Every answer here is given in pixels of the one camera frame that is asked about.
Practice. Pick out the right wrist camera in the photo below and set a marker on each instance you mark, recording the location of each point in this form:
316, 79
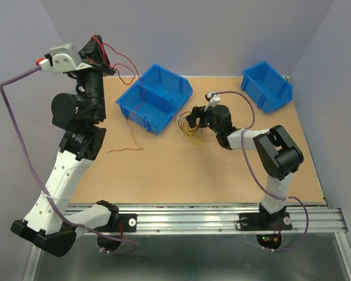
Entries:
212, 99

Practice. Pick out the small blue bin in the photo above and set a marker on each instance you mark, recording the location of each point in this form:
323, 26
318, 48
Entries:
267, 88

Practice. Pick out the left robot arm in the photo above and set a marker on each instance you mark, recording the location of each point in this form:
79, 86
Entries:
45, 225

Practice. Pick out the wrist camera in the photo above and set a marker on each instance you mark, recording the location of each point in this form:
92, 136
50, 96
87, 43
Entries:
61, 59
212, 99

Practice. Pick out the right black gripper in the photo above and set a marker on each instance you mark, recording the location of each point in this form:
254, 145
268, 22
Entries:
196, 112

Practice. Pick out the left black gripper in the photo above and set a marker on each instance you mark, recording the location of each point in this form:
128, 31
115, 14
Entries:
93, 52

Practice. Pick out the large divided blue bin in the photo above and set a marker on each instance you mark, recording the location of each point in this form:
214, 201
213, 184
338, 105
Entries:
154, 100

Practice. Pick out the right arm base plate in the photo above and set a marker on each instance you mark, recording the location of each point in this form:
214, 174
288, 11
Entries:
262, 222

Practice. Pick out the aluminium frame rail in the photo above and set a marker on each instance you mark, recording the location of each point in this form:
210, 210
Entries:
176, 187

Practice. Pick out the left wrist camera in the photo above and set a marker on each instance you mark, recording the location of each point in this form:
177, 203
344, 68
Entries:
61, 59

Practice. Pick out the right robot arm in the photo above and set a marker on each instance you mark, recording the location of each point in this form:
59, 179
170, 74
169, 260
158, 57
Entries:
279, 154

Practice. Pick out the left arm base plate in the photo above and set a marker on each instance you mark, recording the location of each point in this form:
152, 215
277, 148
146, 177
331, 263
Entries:
120, 223

